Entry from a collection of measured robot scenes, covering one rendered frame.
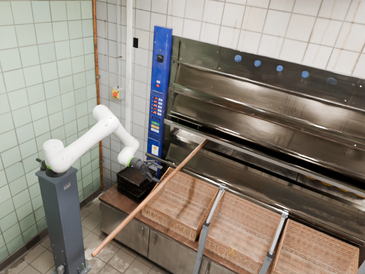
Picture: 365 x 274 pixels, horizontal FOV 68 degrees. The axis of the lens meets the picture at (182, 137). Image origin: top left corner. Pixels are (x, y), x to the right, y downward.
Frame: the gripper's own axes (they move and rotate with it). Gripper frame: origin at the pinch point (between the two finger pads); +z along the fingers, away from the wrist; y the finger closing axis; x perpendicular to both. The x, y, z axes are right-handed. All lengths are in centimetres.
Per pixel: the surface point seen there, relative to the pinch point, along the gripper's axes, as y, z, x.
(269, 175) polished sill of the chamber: 0, 73, -56
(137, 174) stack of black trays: 38, -41, -29
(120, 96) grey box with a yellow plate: -26, -80, -49
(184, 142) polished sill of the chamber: 0, -8, -55
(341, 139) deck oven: -50, 110, -56
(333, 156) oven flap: -36, 110, -55
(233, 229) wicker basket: 58, 61, -39
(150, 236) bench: 75, -4, -2
